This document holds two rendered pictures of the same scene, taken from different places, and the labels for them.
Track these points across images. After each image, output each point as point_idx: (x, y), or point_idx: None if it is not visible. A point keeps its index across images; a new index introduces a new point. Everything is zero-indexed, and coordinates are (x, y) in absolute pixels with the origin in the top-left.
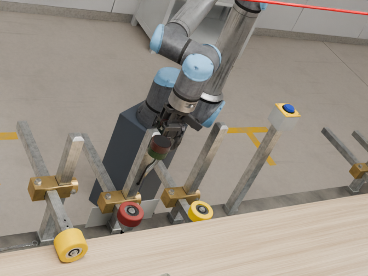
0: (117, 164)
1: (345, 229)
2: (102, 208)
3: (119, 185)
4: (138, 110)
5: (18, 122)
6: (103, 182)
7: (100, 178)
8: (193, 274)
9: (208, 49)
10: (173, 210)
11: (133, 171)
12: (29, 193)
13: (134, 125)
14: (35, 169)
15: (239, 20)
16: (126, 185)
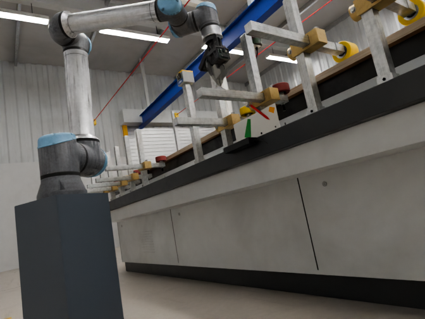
0: (84, 266)
1: None
2: (277, 95)
3: (98, 291)
4: (55, 190)
5: (252, 21)
6: (253, 93)
7: (249, 93)
8: None
9: None
10: (229, 141)
11: (255, 69)
12: (322, 39)
13: (78, 195)
14: (298, 35)
15: (86, 61)
16: (257, 85)
